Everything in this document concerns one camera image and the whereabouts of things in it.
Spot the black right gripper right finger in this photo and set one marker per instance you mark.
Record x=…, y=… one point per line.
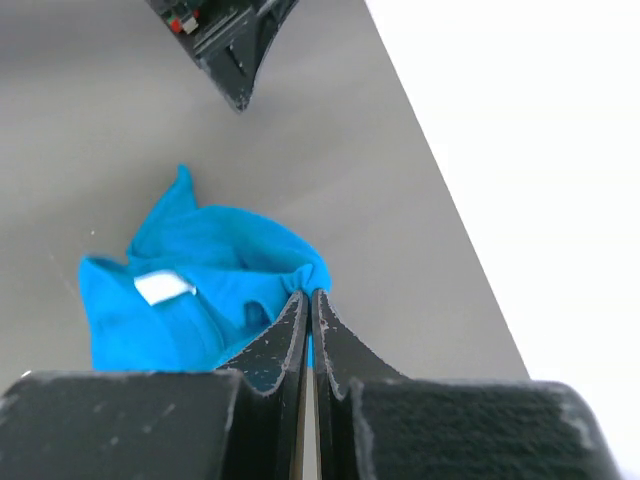
x=375, y=423

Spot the blue t shirt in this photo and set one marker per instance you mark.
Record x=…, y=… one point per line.
x=199, y=284

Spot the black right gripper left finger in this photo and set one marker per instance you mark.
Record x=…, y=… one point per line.
x=239, y=421

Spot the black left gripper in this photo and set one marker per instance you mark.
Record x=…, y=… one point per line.
x=227, y=39

